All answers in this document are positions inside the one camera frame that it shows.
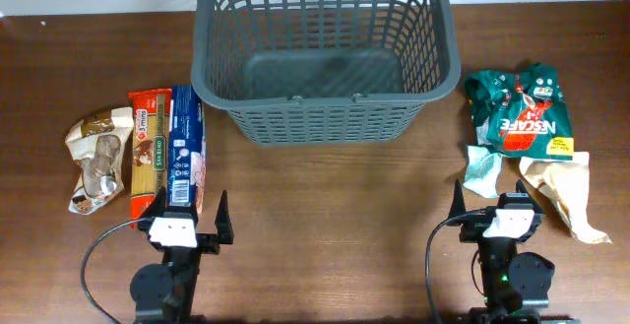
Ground San Remo spaghetti packet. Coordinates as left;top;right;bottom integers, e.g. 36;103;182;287
129;88;172;219

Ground brown white snack bag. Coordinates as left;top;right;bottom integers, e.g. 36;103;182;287
65;106;134;215

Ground green Nescafe coffee bag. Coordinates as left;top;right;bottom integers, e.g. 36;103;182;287
464;63;575;161

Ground light teal small packet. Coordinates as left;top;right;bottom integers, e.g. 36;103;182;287
464;146;503;199

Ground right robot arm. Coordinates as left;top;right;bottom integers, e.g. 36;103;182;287
447;181;576;324

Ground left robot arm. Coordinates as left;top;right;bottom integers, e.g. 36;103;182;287
130;189;234;323

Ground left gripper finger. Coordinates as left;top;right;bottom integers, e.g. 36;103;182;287
215;190;234;245
141;187;167;220

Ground beige paper bag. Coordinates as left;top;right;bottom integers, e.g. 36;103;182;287
519;152;611;244

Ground grey plastic basket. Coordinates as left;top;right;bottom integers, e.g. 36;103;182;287
191;0;461;145

